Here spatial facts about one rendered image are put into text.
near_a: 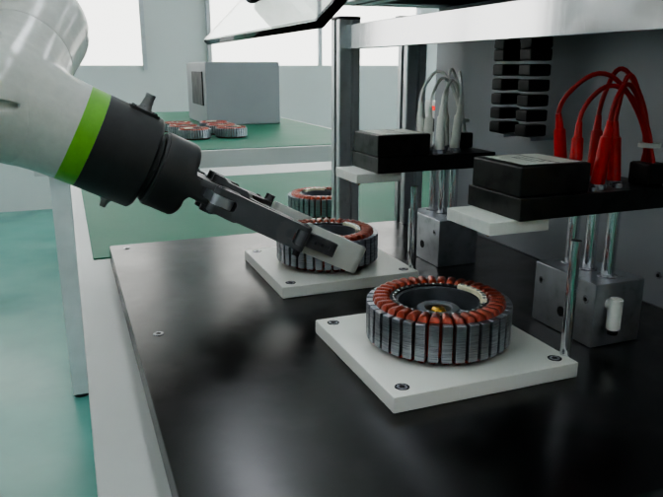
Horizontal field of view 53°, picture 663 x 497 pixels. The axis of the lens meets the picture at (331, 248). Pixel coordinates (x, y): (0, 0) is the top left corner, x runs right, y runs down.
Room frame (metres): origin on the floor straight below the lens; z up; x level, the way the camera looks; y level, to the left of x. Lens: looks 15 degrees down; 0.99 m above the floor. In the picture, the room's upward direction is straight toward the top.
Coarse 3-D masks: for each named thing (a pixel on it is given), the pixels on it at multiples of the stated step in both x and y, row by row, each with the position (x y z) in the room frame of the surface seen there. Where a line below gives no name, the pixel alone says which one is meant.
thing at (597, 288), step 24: (552, 264) 0.56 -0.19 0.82; (600, 264) 0.56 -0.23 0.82; (552, 288) 0.55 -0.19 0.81; (600, 288) 0.50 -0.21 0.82; (624, 288) 0.51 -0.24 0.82; (552, 312) 0.54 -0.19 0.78; (576, 312) 0.52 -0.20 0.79; (600, 312) 0.50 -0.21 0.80; (624, 312) 0.51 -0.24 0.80; (576, 336) 0.52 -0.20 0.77; (600, 336) 0.50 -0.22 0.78; (624, 336) 0.51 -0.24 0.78
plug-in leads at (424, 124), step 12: (444, 72) 0.79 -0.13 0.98; (456, 84) 0.77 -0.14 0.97; (420, 96) 0.79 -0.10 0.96; (432, 96) 0.76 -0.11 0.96; (444, 96) 0.75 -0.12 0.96; (456, 96) 0.79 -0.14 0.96; (420, 108) 0.79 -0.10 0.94; (444, 108) 0.75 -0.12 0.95; (420, 120) 0.78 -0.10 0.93; (432, 120) 0.76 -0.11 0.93; (444, 120) 0.74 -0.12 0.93; (456, 120) 0.75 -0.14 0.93; (468, 120) 0.79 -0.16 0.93; (432, 132) 0.76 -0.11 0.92; (444, 132) 0.74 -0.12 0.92; (456, 132) 0.75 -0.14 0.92; (468, 132) 0.79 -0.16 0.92; (444, 144) 0.74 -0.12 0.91; (456, 144) 0.75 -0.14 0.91; (468, 144) 0.79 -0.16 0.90
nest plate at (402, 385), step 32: (320, 320) 0.53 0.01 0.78; (352, 320) 0.53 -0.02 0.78; (352, 352) 0.47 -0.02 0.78; (384, 352) 0.47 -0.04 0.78; (512, 352) 0.47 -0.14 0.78; (544, 352) 0.47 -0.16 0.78; (384, 384) 0.41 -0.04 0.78; (416, 384) 0.41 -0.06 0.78; (448, 384) 0.41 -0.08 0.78; (480, 384) 0.42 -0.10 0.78; (512, 384) 0.43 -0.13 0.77
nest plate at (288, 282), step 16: (256, 256) 0.73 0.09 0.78; (272, 256) 0.73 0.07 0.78; (384, 256) 0.73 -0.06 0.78; (272, 272) 0.67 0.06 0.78; (288, 272) 0.67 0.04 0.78; (304, 272) 0.67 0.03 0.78; (320, 272) 0.67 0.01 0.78; (336, 272) 0.67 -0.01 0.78; (368, 272) 0.67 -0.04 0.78; (384, 272) 0.67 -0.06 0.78; (400, 272) 0.67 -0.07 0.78; (416, 272) 0.67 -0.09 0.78; (288, 288) 0.62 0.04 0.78; (304, 288) 0.63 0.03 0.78; (320, 288) 0.63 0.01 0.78; (336, 288) 0.64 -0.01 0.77; (352, 288) 0.65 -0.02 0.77
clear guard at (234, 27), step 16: (240, 0) 0.52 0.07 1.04; (272, 0) 0.41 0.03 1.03; (288, 0) 0.37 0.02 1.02; (304, 0) 0.34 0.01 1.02; (320, 0) 0.31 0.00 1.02; (336, 0) 0.30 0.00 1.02; (240, 16) 0.46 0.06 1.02; (256, 16) 0.41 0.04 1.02; (272, 16) 0.37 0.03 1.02; (288, 16) 0.34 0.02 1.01; (304, 16) 0.31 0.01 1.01; (320, 16) 0.29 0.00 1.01; (224, 32) 0.46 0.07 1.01; (240, 32) 0.41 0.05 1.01; (256, 32) 0.38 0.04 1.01; (272, 32) 0.36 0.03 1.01; (288, 32) 0.33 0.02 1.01
